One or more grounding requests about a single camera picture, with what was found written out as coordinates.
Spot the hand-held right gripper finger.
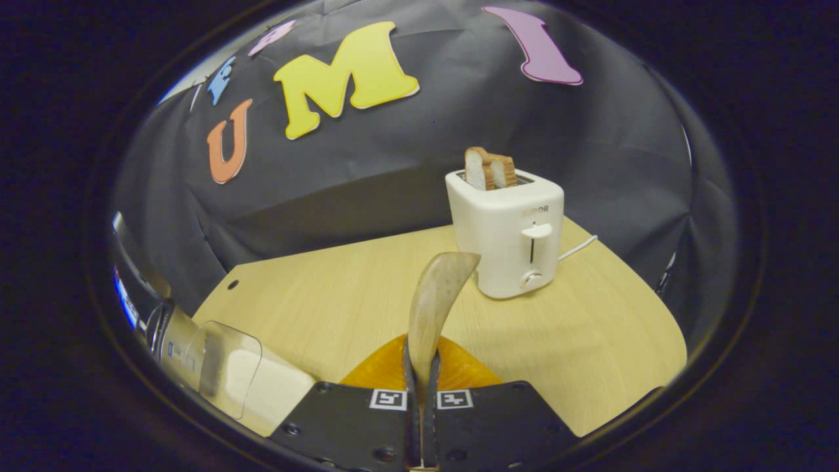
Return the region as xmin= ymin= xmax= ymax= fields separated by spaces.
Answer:
xmin=423 ymin=334 xmax=583 ymax=472
xmin=270 ymin=333 xmax=422 ymax=472

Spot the computer monitor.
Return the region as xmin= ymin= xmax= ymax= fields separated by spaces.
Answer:
xmin=115 ymin=264 xmax=140 ymax=328

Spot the grey silver rice cooker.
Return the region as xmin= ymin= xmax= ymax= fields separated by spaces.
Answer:
xmin=110 ymin=211 xmax=205 ymax=389

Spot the white toaster cable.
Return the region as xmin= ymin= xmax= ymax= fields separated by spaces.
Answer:
xmin=557 ymin=235 xmax=598 ymax=263

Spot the white rice box clear lid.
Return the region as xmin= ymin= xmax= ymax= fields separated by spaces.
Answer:
xmin=195 ymin=320 xmax=317 ymax=437

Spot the wooden spoon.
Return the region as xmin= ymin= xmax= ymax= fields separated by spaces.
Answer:
xmin=408 ymin=252 xmax=481 ymax=394

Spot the white toaster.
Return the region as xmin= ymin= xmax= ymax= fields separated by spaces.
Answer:
xmin=446 ymin=167 xmax=566 ymax=300

